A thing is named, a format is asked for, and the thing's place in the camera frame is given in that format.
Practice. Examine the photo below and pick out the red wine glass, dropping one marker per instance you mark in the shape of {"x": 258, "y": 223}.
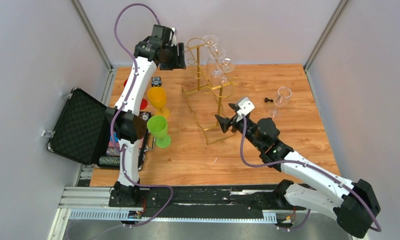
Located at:
{"x": 144, "y": 102}

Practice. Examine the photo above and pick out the black poker chip case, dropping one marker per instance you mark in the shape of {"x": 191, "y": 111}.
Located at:
{"x": 82, "y": 132}

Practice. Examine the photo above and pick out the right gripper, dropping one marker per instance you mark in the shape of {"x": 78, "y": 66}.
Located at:
{"x": 225, "y": 122}

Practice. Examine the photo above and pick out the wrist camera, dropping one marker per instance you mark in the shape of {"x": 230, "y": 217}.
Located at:
{"x": 173, "y": 37}
{"x": 243, "y": 108}

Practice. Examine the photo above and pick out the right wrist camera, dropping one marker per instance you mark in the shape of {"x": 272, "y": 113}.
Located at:
{"x": 243, "y": 108}

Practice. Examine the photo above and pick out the clear wine glass front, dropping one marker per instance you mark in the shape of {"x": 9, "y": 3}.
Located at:
{"x": 281, "y": 99}

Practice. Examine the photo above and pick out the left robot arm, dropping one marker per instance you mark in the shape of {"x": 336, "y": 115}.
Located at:
{"x": 160, "y": 50}

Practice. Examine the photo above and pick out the green wine glass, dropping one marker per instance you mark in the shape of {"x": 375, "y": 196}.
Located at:
{"x": 158, "y": 128}

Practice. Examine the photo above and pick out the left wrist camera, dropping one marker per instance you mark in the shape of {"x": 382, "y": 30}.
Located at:
{"x": 173, "y": 37}

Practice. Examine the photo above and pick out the clear wine glass rearmost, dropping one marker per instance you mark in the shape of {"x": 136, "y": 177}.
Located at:
{"x": 210, "y": 40}

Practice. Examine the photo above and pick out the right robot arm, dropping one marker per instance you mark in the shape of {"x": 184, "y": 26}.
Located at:
{"x": 352, "y": 204}

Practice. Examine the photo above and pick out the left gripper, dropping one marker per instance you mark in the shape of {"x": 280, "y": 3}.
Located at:
{"x": 178, "y": 62}

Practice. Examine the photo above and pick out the black chess pawn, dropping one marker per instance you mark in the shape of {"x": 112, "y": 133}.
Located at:
{"x": 268, "y": 100}

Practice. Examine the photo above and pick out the gold wire glass rack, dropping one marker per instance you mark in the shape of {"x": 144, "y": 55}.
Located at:
{"x": 206, "y": 98}

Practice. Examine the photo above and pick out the orange wine glass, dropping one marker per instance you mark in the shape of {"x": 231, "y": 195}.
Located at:
{"x": 158, "y": 99}

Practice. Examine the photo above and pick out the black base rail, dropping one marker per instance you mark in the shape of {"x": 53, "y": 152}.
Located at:
{"x": 188, "y": 204}

